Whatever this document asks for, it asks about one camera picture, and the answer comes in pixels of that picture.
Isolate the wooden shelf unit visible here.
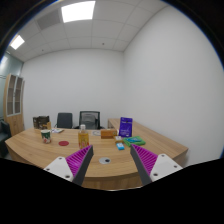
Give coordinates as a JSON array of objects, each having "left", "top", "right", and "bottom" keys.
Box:
[{"left": 3, "top": 73, "right": 26, "bottom": 137}]

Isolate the silver desk cable grommet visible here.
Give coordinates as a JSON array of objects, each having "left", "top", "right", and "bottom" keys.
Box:
[{"left": 98, "top": 156, "right": 112, "bottom": 165}]

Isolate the black padded office chair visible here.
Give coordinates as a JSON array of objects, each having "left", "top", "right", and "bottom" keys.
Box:
[{"left": 54, "top": 112, "right": 74, "bottom": 130}]

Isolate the ceiling air vent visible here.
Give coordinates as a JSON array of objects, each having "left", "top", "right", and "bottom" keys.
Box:
[{"left": 35, "top": 9, "right": 62, "bottom": 30}]

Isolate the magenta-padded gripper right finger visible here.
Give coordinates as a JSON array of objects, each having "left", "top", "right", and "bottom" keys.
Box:
[{"left": 129, "top": 143, "right": 184, "bottom": 187}]

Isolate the green and white mug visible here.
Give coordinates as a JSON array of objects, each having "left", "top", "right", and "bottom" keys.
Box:
[{"left": 40, "top": 129, "right": 53, "bottom": 145}]

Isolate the black flat box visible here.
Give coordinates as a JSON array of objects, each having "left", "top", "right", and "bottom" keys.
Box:
[{"left": 37, "top": 115, "right": 51, "bottom": 124}]

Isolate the black mesh-back office chair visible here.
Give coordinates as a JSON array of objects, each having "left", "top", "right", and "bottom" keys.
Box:
[{"left": 73, "top": 110, "right": 105, "bottom": 131}]

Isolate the brown cardboard box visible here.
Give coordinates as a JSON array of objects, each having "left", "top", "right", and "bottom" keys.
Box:
[{"left": 38, "top": 121, "right": 53, "bottom": 131}]

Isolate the yellow-labelled clear drink bottle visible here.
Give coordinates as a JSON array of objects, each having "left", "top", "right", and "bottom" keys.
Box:
[{"left": 77, "top": 124, "right": 90, "bottom": 150}]

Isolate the purple standing package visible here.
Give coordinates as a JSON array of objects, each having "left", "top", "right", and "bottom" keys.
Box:
[{"left": 118, "top": 116, "right": 134, "bottom": 138}]

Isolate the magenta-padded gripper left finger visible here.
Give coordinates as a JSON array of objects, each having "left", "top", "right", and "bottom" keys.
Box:
[{"left": 43, "top": 144, "right": 95, "bottom": 187}]

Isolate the narrow ceiling light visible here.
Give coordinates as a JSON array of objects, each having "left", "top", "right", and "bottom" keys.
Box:
[{"left": 9, "top": 34, "right": 26, "bottom": 51}]

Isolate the orange-brown box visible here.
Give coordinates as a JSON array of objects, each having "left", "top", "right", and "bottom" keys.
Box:
[{"left": 100, "top": 128, "right": 118, "bottom": 140}]

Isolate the large square ceiling light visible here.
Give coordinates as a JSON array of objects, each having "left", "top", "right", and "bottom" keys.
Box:
[{"left": 60, "top": 0, "right": 97, "bottom": 24}]

